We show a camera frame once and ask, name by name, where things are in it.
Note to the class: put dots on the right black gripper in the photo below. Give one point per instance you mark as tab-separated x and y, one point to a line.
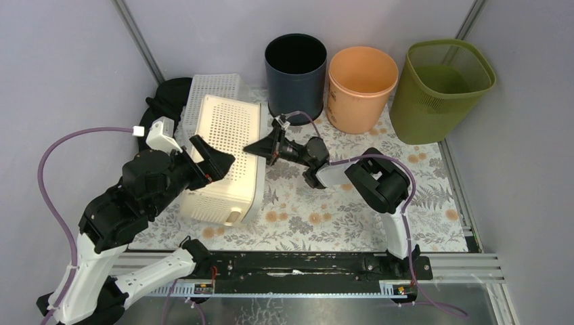
267	147

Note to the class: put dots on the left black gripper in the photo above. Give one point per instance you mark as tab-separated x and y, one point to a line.
194	162

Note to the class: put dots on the cream perforated large basket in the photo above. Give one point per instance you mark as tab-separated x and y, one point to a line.
228	126

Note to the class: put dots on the white slotted basket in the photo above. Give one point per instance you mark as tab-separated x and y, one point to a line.
230	86

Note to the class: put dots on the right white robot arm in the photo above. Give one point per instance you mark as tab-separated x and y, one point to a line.
385	185

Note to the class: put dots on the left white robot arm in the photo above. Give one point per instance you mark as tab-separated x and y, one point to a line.
149	183

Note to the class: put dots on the floral patterned table mat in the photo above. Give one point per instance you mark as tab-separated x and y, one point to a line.
294	217

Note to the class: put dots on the black cloth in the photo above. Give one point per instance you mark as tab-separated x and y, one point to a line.
170	100

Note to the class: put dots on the dark blue round bin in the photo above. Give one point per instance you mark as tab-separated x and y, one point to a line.
295	67

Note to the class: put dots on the orange round bin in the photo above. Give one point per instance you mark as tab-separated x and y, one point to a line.
361	80

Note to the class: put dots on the green mesh waste bin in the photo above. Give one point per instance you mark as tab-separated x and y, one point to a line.
441	82

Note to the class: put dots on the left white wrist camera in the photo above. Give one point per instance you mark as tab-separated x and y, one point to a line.
160	136

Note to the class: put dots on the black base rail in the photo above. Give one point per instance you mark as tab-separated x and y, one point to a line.
306	274

